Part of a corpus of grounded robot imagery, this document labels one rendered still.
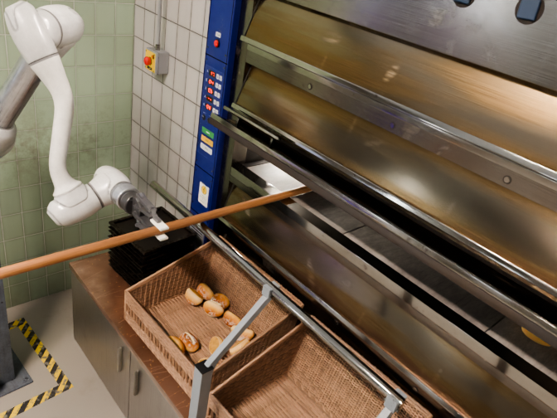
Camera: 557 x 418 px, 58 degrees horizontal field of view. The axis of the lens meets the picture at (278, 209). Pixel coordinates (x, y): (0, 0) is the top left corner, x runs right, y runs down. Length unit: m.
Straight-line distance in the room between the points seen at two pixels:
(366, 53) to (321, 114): 0.28
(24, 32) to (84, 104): 1.01
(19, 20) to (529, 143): 1.50
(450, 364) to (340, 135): 0.80
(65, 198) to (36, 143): 0.97
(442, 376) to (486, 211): 0.56
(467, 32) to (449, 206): 0.46
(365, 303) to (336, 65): 0.81
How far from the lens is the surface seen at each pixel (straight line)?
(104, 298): 2.35
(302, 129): 1.79
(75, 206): 1.84
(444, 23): 1.46
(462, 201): 1.47
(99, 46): 2.73
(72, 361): 2.90
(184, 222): 1.70
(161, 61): 2.48
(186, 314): 2.26
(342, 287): 1.85
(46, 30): 1.86
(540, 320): 1.32
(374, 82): 1.57
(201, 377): 1.57
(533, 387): 1.58
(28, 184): 2.85
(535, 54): 1.35
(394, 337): 1.76
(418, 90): 1.49
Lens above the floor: 2.11
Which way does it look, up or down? 29 degrees down
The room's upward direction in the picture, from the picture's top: 11 degrees clockwise
